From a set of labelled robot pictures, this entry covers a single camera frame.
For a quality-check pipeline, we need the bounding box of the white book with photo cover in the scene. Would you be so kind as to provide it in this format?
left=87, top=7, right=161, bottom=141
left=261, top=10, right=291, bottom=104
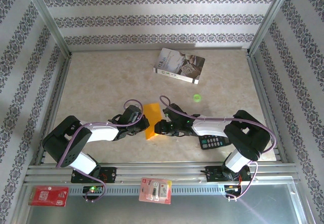
left=153, top=47, right=206, bottom=85

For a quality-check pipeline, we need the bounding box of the aluminium side rail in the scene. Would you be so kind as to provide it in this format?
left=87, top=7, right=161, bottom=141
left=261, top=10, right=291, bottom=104
left=35, top=54, right=73, bottom=165
left=247, top=51, right=288, bottom=163

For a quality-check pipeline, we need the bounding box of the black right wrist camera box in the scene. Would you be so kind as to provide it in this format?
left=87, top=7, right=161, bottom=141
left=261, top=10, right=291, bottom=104
left=163, top=103, right=188, bottom=123

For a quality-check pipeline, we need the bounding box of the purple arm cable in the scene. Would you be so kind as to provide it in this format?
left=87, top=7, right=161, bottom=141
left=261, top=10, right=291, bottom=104
left=159, top=96, right=276, bottom=202
left=56, top=99, right=145, bottom=203

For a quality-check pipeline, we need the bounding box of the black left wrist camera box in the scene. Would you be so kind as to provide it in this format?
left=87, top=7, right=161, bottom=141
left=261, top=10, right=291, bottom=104
left=123, top=104, right=144, bottom=123

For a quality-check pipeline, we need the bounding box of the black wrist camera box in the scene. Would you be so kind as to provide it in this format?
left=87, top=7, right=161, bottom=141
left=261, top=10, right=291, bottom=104
left=123, top=104, right=144, bottom=123
left=163, top=103, right=188, bottom=123

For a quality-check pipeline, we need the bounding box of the grey metal shelf panel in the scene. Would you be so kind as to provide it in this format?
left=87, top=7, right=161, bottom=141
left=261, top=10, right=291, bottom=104
left=25, top=183, right=303, bottom=224

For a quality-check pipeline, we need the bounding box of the circuit board with orange wires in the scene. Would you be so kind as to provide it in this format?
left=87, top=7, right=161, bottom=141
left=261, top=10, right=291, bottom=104
left=224, top=184, right=242, bottom=194

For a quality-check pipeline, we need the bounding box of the red flat package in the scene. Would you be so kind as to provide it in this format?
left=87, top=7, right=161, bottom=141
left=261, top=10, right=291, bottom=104
left=28, top=185, right=69, bottom=207

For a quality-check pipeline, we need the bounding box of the black calculator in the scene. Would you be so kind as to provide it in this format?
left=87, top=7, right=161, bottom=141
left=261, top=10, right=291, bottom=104
left=198, top=134, right=230, bottom=151

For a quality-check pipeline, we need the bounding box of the circuit board with green LED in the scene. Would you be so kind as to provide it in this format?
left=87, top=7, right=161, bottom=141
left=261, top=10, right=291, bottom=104
left=83, top=184, right=105, bottom=195

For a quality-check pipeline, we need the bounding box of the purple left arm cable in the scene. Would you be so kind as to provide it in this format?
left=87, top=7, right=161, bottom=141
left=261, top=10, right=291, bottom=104
left=56, top=99, right=145, bottom=203

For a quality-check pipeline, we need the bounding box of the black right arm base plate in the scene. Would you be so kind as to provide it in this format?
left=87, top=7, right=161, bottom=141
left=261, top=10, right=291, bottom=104
left=205, top=165, right=253, bottom=183

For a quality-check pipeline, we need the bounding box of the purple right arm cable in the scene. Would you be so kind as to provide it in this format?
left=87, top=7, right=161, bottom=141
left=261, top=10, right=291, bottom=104
left=159, top=96, right=276, bottom=202

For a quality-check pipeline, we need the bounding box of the pink blister pack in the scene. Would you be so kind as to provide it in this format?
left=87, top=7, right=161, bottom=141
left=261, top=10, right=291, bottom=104
left=138, top=177, right=172, bottom=205

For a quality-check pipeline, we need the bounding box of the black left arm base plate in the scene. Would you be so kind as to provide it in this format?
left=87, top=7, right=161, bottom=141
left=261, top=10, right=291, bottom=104
left=70, top=167, right=117, bottom=184

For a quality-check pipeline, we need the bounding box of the long aluminium mounting rail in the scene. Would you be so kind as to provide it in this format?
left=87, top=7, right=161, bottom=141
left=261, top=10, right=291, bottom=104
left=24, top=162, right=301, bottom=184

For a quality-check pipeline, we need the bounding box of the orange paper sheet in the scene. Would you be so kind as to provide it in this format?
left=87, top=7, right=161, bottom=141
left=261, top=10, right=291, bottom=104
left=143, top=102, right=163, bottom=141

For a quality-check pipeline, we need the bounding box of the slotted grey cable duct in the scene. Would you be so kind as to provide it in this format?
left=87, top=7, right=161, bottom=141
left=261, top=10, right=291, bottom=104
left=68, top=184, right=228, bottom=196

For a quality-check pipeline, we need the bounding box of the aluminium frame post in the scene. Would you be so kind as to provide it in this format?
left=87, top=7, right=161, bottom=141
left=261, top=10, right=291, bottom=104
left=21, top=0, right=73, bottom=57
left=248, top=0, right=296, bottom=55

